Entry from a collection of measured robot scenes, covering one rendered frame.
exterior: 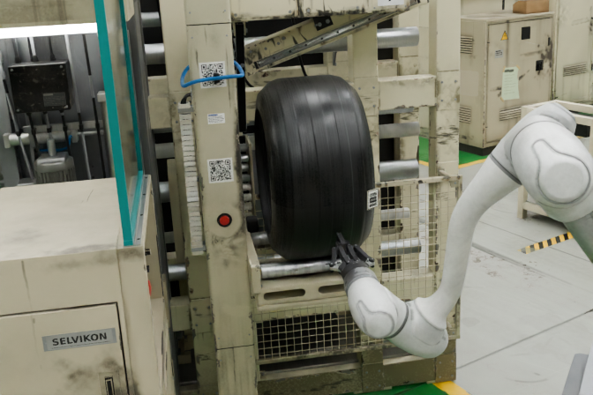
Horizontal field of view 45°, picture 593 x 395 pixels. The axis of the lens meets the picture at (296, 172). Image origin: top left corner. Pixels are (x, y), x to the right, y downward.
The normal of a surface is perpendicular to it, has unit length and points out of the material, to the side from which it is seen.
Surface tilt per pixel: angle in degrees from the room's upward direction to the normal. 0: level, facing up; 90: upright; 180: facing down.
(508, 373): 0
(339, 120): 48
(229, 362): 90
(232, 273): 90
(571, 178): 87
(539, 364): 0
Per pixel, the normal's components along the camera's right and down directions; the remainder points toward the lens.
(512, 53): 0.52, 0.22
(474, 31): -0.85, 0.18
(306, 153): 0.13, -0.14
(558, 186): -0.16, 0.22
